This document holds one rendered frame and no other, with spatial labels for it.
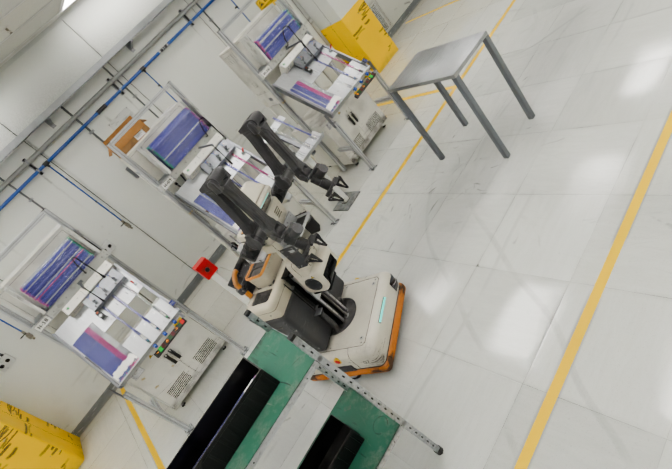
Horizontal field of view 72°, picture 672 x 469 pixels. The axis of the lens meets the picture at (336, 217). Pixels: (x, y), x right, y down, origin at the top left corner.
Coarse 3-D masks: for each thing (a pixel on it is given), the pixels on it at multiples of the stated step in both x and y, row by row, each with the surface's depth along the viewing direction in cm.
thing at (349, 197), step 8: (296, 152) 426; (312, 160) 433; (312, 168) 436; (328, 176) 444; (336, 192) 450; (344, 192) 475; (352, 192) 464; (344, 200) 456; (352, 200) 452; (336, 208) 463; (344, 208) 452
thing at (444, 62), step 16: (480, 32) 320; (432, 48) 359; (448, 48) 338; (464, 48) 320; (496, 48) 324; (416, 64) 359; (432, 64) 338; (448, 64) 320; (464, 64) 308; (496, 64) 330; (400, 80) 358; (416, 80) 338; (432, 80) 321; (512, 80) 336; (400, 96) 365; (448, 96) 393; (464, 96) 315; (480, 112) 321; (528, 112) 350; (416, 128) 381; (432, 144) 388; (496, 144) 336
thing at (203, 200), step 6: (198, 198) 403; (204, 198) 403; (210, 198) 403; (198, 204) 400; (204, 204) 400; (210, 204) 400; (216, 204) 400; (210, 210) 398; (216, 210) 398; (222, 210) 398; (216, 216) 397; (222, 216) 396; (228, 216) 396; (228, 222) 394; (234, 222) 394
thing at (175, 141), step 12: (180, 120) 403; (192, 120) 409; (168, 132) 398; (180, 132) 403; (192, 132) 409; (204, 132) 415; (156, 144) 392; (168, 144) 398; (180, 144) 404; (192, 144) 410; (156, 156) 400; (168, 156) 398; (180, 156) 404
